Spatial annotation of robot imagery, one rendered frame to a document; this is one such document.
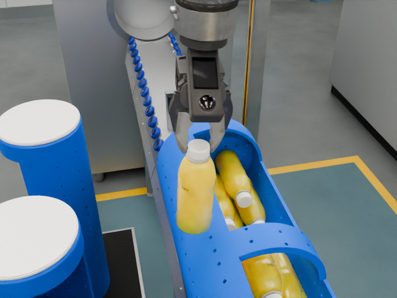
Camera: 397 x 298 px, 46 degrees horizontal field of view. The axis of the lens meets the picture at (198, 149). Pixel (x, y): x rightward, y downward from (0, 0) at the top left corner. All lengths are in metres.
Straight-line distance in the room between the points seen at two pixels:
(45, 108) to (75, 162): 0.23
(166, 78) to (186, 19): 1.42
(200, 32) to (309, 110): 3.08
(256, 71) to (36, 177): 0.90
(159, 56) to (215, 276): 1.54
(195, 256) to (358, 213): 2.00
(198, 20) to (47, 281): 0.76
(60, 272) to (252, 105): 1.07
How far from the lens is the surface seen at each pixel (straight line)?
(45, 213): 1.28
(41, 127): 1.62
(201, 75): 0.67
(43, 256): 1.18
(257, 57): 1.81
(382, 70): 3.29
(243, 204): 1.18
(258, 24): 1.76
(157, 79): 2.06
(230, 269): 0.87
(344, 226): 2.75
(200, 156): 0.77
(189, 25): 0.65
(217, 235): 0.92
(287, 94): 3.87
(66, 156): 1.60
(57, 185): 1.65
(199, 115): 0.64
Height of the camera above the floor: 1.89
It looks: 36 degrees down
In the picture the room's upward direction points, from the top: straight up
